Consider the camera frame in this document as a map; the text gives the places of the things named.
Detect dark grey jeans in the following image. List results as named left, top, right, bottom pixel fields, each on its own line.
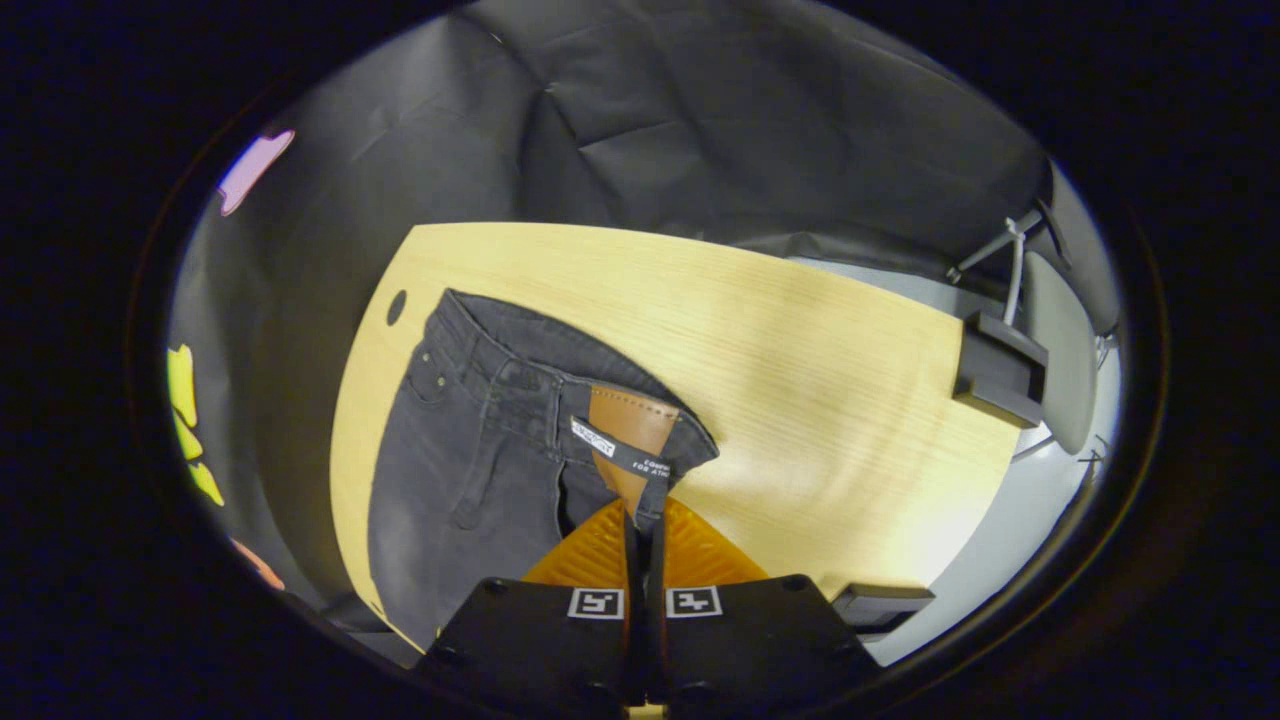
left=366, top=288, right=721, bottom=651

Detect black backdrop cloth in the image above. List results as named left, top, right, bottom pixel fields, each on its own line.
left=163, top=0, right=1123, bottom=616

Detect grey chair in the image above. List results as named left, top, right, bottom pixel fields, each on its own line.
left=945, top=205, right=1121, bottom=461

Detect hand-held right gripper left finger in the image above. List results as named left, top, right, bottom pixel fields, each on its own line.
left=413, top=498, right=643, bottom=713

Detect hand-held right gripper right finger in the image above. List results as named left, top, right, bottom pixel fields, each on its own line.
left=646, top=497, right=883, bottom=713

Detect black rectangular block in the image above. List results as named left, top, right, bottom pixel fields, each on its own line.
left=832, top=583, right=936, bottom=633
left=952, top=310, right=1049, bottom=429

